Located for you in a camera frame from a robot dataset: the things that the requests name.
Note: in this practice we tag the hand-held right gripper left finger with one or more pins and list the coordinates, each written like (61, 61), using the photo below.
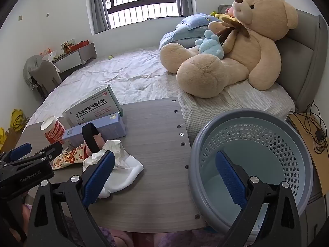
(99, 177)

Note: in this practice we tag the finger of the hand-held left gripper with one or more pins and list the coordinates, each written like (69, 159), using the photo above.
(50, 149)
(20, 150)

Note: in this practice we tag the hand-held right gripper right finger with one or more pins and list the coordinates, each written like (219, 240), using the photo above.
(230, 177)

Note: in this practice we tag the red white snack packet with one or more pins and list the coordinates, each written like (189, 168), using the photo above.
(69, 157)

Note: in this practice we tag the white tissue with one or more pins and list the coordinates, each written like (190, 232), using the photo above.
(123, 164)

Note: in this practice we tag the blue grey plastic basket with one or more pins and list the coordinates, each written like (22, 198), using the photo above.
(282, 144)

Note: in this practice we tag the brown cardboard box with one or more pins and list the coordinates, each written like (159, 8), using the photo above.
(12, 140)

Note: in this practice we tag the red white paper cup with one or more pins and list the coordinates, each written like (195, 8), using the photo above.
(52, 131)

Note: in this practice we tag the yellow bag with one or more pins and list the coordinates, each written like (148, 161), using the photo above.
(2, 137)
(18, 119)

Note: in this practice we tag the light blue carton box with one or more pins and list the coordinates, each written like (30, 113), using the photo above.
(110, 128)

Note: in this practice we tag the white green medicine box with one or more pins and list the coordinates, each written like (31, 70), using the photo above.
(87, 108)

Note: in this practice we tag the grey chair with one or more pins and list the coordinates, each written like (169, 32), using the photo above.
(47, 77)

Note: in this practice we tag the purple fuzzy clothing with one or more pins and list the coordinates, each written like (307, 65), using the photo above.
(180, 239)

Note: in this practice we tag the grey cloth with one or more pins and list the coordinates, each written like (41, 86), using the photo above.
(29, 69)

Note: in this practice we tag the wooden nightstand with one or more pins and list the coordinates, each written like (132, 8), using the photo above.
(308, 144)

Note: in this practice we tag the white tissue pack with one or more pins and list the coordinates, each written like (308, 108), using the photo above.
(48, 56)

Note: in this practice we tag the grey white desk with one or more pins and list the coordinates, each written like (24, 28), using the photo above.
(77, 56)

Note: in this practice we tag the orange pink packets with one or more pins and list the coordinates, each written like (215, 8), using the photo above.
(45, 51)

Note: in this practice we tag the black charger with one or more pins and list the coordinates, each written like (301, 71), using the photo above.
(320, 135)

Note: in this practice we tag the colourful picture card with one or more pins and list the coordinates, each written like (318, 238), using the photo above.
(67, 46)

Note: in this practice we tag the bed with pale sheet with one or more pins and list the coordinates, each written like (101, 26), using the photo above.
(123, 74)

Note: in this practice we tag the flat red box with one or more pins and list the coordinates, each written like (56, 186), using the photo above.
(79, 45)

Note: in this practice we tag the large beige teddy bear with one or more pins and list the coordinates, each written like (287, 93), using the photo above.
(246, 51)

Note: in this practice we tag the small blue plush toy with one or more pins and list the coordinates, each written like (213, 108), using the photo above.
(209, 46)

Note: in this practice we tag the grey padded headboard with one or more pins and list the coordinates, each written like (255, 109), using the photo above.
(300, 64)

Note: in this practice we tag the blue pillows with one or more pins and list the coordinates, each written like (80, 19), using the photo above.
(177, 37)

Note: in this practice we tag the blue printed pillow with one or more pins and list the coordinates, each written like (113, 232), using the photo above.
(198, 20)

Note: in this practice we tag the yellow plush toy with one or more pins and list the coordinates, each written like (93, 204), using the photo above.
(223, 17)

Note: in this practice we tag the green plush toy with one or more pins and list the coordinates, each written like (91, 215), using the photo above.
(213, 12)

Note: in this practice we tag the pink plush toy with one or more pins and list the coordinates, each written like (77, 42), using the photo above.
(230, 10)

